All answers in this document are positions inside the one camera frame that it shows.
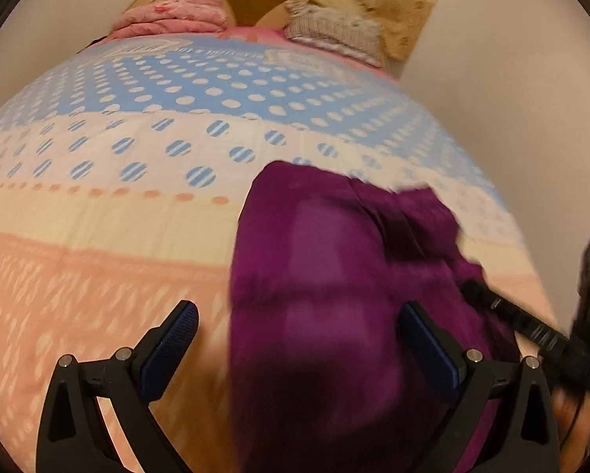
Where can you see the grey patterned pillow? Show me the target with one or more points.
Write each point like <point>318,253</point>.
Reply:
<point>329,27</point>

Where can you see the purple fleece garment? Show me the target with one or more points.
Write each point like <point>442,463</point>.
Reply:
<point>324,281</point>

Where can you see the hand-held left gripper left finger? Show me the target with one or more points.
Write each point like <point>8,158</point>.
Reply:
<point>169,350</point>

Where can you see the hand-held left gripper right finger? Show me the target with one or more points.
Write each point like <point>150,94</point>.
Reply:
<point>430,354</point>

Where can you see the beige patterned curtain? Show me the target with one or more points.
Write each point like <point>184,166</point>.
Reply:
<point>403,15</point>

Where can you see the folded pink blanket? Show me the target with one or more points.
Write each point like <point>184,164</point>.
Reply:
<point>177,15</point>

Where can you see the person's right forearm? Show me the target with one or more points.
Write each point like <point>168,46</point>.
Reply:
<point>566,426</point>

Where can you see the polka dot bed sheet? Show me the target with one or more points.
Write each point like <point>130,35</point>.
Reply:
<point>103,207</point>

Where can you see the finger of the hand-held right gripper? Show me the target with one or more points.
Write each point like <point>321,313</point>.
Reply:
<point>521,322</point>

